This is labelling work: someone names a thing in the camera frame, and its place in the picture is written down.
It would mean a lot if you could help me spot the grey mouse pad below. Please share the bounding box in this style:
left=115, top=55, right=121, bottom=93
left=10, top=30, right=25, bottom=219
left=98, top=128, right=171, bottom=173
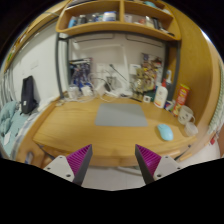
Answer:
left=94, top=102, right=149, bottom=128

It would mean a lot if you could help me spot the green striped white cloth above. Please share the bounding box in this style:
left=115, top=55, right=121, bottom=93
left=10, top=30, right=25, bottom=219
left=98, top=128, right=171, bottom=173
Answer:
left=209, top=89, right=224, bottom=134

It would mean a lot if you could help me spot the white red-capped lotion bottle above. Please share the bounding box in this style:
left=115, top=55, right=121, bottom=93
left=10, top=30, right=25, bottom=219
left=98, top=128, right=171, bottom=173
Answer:
left=153, top=78, right=169, bottom=109

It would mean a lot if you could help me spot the wooden shelf unit with items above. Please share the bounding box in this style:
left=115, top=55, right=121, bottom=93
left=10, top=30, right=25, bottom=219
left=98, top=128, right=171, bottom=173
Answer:
left=55, top=0, right=182, bottom=42

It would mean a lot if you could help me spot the white mug with face print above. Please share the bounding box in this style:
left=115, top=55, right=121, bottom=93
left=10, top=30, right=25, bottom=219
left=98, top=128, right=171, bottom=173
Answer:
left=177, top=105, right=196, bottom=126

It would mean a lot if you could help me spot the flat black strip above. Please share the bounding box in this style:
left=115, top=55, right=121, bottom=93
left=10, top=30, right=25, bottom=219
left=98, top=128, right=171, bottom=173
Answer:
left=129, top=96, right=144, bottom=103

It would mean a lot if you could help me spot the black backpack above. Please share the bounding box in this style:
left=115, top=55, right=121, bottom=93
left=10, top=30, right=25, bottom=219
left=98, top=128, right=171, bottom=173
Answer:
left=20, top=75, right=39, bottom=115

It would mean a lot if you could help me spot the clear plastic bag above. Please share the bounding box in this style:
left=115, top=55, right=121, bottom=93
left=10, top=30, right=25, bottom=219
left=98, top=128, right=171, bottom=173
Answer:
left=68, top=84, right=81, bottom=100

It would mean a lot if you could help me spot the teal bed blanket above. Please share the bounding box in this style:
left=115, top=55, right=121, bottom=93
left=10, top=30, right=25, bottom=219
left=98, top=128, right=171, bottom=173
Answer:
left=0, top=100, right=28, bottom=158

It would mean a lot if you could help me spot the light blue computer mouse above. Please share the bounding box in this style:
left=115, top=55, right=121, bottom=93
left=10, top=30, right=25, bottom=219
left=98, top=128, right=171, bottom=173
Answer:
left=157, top=123, right=174, bottom=142

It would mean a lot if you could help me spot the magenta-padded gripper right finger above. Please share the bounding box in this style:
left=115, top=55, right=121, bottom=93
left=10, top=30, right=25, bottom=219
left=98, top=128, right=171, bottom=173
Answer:
left=134, top=143, right=184, bottom=185

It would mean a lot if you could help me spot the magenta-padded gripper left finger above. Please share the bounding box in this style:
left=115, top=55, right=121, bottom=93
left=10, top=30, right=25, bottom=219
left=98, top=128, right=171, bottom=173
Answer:
left=43, top=143, right=93, bottom=187

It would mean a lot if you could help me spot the metal cup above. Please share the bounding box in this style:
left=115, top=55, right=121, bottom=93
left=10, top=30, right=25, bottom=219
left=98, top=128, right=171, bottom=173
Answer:
left=106, top=77, right=118, bottom=91

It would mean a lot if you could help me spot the white power adapter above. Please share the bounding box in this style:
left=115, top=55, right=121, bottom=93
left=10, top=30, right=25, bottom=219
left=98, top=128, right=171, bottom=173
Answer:
left=81, top=85, right=94, bottom=98

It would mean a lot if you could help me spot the blue white small pack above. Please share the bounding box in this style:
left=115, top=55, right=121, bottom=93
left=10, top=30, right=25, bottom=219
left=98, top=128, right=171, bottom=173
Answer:
left=164, top=99, right=176, bottom=113

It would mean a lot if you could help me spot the red yellow chips can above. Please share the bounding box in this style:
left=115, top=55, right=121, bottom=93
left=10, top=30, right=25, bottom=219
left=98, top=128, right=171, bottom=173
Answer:
left=172, top=83, right=191, bottom=117

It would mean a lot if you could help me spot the blue robot model box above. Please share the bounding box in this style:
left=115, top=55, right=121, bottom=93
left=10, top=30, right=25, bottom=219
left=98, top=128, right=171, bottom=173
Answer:
left=68, top=58, right=93, bottom=93

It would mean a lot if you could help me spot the brown tree-creature figurine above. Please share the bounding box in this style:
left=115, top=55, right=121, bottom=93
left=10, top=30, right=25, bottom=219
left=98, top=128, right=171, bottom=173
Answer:
left=133, top=68, right=149, bottom=98

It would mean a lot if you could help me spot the colourful printed box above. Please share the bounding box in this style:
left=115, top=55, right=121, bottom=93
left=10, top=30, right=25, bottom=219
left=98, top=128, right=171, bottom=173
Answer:
left=141, top=53, right=164, bottom=88

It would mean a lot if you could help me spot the clear plastic container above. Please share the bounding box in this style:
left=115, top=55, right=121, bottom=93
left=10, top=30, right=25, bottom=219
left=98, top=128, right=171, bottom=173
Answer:
left=184, top=121, right=199, bottom=137

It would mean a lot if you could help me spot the dark green box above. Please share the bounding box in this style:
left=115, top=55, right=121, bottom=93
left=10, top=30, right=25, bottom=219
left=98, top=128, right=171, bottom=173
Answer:
left=150, top=84, right=158, bottom=102

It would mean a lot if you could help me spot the white desk lamp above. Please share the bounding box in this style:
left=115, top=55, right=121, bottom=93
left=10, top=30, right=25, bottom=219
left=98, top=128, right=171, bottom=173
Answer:
left=74, top=42, right=135, bottom=98

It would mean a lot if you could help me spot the white wall socket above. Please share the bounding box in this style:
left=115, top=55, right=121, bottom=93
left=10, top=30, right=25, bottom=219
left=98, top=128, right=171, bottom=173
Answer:
left=96, top=63, right=107, bottom=76
left=107, top=63, right=118, bottom=74

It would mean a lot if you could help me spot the white wall box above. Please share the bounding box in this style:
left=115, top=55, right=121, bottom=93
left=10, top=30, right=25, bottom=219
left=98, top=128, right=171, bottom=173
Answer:
left=129, top=63, right=141, bottom=76

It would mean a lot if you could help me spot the blue spray bottle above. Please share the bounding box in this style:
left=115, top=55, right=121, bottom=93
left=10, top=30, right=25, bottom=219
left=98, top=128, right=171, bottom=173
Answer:
left=165, top=69, right=175, bottom=102

